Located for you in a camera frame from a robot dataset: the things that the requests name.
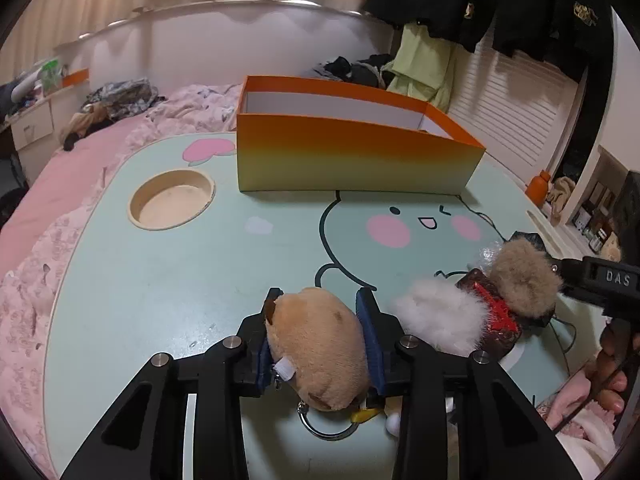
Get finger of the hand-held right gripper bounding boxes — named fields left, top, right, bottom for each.
left=525, top=305, right=557, bottom=328
left=512, top=231, right=586, bottom=286

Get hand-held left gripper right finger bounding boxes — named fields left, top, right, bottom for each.
left=354, top=287, right=583, bottom=480

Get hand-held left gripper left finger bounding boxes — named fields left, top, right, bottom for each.
left=60, top=287, right=283, bottom=480

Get tan plush keychain toy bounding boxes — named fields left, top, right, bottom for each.
left=262, top=287, right=386, bottom=441

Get furry doll with red dress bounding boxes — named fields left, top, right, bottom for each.
left=390, top=241, right=565, bottom=365

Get orange cardboard box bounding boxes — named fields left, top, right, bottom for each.
left=236, top=76, right=487, bottom=196

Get green plastic container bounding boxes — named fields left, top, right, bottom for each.
left=40, top=60, right=62, bottom=92

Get person's right hand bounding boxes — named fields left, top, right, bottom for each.
left=584, top=317, right=640, bottom=412

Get orange bottle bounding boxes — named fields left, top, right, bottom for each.
left=525, top=170, right=552, bottom=206

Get cluster of small jars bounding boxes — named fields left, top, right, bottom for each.
left=572, top=207, right=623, bottom=256

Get beige cloth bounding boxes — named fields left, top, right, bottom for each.
left=547, top=176, right=581, bottom=222

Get white alcove shelf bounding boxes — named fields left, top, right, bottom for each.
left=560, top=142, right=640, bottom=263

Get white louvered door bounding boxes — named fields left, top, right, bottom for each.
left=447, top=37, right=588, bottom=183

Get pink white fluffy cloth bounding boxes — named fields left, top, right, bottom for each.
left=537, top=372, right=623, bottom=480

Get light green hanging garment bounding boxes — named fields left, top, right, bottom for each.
left=387, top=22, right=458, bottom=111

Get dark clothes pile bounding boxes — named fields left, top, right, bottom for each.
left=312, top=54, right=396, bottom=88

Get pink fluffy blanket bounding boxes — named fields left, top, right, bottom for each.
left=0, top=82, right=246, bottom=461

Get tan and black garment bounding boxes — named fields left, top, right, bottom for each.
left=60, top=109, right=117, bottom=152

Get grey patterned clothes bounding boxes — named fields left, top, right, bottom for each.
left=82, top=79, right=166, bottom=121

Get white bedside cabinet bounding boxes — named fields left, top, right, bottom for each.
left=10, top=94, right=56, bottom=151

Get small orange box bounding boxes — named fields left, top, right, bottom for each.
left=62, top=67, right=91, bottom=91

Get white hair dryer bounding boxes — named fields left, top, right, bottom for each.
left=10, top=70, right=42, bottom=102

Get thin black cable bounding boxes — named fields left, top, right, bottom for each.
left=547, top=317, right=621, bottom=433

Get white ledge with silver rail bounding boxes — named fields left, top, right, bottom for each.
left=52, top=0, right=396, bottom=106

